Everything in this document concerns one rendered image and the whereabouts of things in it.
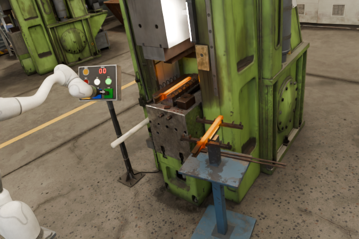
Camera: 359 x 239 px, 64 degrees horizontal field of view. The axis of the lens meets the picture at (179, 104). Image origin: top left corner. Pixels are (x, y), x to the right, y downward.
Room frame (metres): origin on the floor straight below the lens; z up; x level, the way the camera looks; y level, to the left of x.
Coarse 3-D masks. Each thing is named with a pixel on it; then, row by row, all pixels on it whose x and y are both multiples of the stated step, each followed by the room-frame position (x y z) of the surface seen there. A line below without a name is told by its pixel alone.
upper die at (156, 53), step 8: (184, 40) 2.04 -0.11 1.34; (144, 48) 1.98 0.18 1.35; (152, 48) 1.93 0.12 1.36; (160, 48) 1.88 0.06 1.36; (168, 48) 1.90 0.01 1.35; (176, 48) 1.96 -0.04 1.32; (184, 48) 2.03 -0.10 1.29; (144, 56) 1.99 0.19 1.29; (152, 56) 1.94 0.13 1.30; (160, 56) 1.89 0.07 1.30; (168, 56) 1.89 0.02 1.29
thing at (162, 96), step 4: (184, 80) 2.10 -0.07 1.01; (176, 84) 2.05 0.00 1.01; (180, 84) 2.04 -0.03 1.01; (172, 88) 1.99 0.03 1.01; (164, 92) 1.94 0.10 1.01; (168, 92) 1.93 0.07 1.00; (160, 96) 1.87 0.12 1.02; (164, 96) 1.89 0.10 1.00; (156, 100) 1.84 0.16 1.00; (160, 100) 1.87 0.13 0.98
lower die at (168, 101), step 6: (180, 78) 2.22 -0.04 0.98; (192, 78) 2.14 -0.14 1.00; (198, 78) 2.13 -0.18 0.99; (168, 84) 2.13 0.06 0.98; (174, 84) 2.09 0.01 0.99; (186, 84) 2.05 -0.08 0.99; (192, 84) 2.05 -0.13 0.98; (162, 90) 2.02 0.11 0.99; (174, 90) 1.96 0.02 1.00; (180, 90) 1.96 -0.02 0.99; (156, 96) 1.97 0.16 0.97; (168, 96) 1.90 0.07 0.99; (174, 96) 1.88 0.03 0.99; (180, 96) 1.93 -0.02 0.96; (162, 102) 1.93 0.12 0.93; (168, 102) 1.89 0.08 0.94
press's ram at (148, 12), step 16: (128, 0) 2.02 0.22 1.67; (144, 0) 1.92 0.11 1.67; (160, 0) 1.83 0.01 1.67; (176, 0) 1.94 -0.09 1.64; (144, 16) 1.94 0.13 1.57; (160, 16) 1.85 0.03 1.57; (176, 16) 1.92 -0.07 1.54; (144, 32) 1.96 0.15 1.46; (160, 32) 1.86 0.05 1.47; (176, 32) 1.90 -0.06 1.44
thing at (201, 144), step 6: (216, 120) 1.54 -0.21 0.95; (210, 126) 1.48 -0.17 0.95; (216, 126) 1.48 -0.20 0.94; (210, 132) 1.41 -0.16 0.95; (204, 138) 1.37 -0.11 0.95; (198, 144) 1.31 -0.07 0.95; (204, 144) 1.31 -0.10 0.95; (192, 150) 1.26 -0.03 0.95; (198, 150) 1.28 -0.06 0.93; (192, 156) 1.25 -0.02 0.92
